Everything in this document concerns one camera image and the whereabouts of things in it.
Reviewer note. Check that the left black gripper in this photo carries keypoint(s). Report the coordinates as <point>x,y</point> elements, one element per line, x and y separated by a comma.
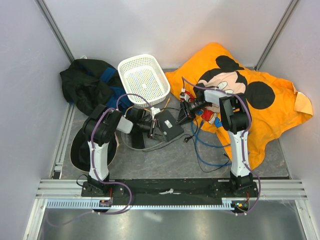
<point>157,132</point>

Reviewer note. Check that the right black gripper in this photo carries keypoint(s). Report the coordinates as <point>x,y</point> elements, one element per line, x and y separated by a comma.
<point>182,116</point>

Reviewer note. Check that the black network switch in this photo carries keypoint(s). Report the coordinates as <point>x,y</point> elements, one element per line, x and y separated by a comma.
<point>168,126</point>

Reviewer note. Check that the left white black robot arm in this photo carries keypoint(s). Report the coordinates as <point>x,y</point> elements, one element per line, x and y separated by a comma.
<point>99,131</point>

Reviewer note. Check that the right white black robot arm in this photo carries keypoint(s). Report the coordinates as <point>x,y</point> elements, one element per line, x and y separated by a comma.
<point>236,120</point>

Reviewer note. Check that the black power adapter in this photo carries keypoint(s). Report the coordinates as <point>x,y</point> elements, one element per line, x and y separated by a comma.
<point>137,139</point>

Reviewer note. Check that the white plastic basket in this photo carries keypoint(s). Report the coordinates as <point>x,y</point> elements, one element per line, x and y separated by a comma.
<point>144,80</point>

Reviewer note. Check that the black round hat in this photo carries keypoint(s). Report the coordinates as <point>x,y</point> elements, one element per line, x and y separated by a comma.
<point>80,153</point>

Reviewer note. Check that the black blue jacket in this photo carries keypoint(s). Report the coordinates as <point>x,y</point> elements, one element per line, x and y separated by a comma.
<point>88,83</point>

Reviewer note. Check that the orange Mickey Mouse pillowcase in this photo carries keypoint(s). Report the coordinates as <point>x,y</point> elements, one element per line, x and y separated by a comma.
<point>274,103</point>

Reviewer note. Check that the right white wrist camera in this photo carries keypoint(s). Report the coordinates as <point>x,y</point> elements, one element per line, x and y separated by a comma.
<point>186,96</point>

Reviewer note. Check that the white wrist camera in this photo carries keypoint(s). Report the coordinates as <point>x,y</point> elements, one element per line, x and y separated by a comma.
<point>186,96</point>
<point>154,111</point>

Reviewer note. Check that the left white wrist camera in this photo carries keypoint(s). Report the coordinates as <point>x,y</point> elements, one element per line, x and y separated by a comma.
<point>154,111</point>

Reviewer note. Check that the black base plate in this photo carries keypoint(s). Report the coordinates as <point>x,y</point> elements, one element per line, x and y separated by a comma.
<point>169,191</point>

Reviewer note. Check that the grey slotted cable duct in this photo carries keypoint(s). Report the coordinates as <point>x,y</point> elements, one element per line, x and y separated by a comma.
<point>99,204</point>

